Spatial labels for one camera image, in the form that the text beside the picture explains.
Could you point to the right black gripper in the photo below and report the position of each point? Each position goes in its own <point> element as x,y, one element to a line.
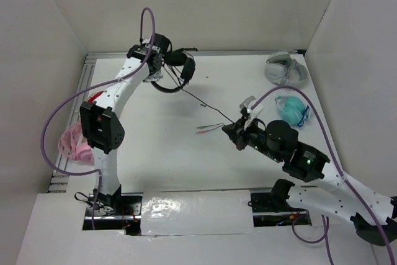
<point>236,132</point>

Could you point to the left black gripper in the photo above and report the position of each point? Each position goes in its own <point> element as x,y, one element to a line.
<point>152,77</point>

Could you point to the black headphones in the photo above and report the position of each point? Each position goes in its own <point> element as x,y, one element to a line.
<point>182,64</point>

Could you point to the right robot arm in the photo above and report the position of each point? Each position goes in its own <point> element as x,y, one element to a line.
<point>373,215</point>

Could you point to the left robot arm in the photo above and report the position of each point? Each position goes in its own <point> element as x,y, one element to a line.
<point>100,121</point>

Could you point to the teal headphones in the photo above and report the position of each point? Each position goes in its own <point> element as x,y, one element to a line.
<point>292,110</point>

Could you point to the red headphones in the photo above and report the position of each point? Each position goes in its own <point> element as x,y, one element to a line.
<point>92,98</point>

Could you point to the grey white headphones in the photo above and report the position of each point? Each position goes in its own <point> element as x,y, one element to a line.
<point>281,69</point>

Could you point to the pink headphones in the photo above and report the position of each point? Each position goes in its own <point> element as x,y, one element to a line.
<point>73,145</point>

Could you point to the white taped cover sheet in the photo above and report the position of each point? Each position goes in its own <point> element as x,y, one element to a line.
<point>196,213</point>

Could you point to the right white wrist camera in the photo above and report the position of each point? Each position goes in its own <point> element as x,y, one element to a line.
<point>250,109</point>

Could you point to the aluminium rail frame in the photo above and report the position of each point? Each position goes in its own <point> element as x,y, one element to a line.
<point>108,61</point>

